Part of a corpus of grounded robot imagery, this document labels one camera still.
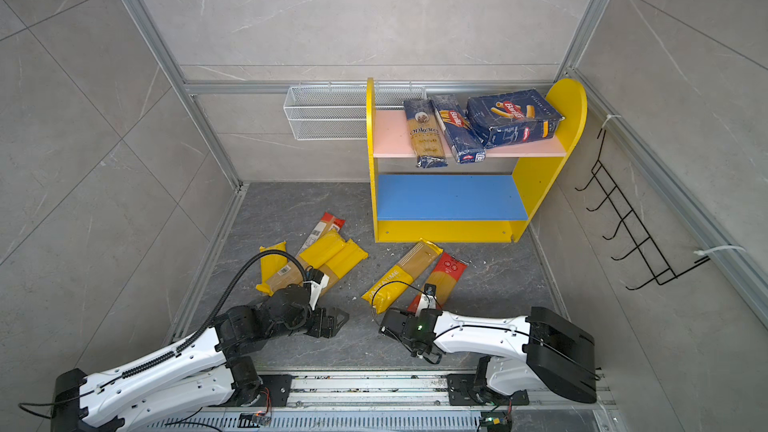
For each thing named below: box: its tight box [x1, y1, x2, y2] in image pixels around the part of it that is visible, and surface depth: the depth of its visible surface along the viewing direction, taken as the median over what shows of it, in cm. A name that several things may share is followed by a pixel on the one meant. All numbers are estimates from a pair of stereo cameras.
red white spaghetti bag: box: [295, 212, 346, 265], surface depth 105 cm
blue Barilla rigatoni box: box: [466, 88, 565, 150], surface depth 73 cm
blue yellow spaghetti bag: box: [404, 99, 448, 168], surface depth 73 cm
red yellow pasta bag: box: [408, 252, 468, 314], surface depth 95 cm
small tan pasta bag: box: [266, 261, 299, 293], surface depth 89 cm
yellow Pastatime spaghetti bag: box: [361, 238, 444, 314], surface depth 95 cm
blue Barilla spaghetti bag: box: [430, 94, 487, 164], surface depth 74 cm
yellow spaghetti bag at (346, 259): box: [326, 238, 369, 279], surface depth 97 cm
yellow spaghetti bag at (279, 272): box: [256, 230, 345, 296], surface depth 92 cm
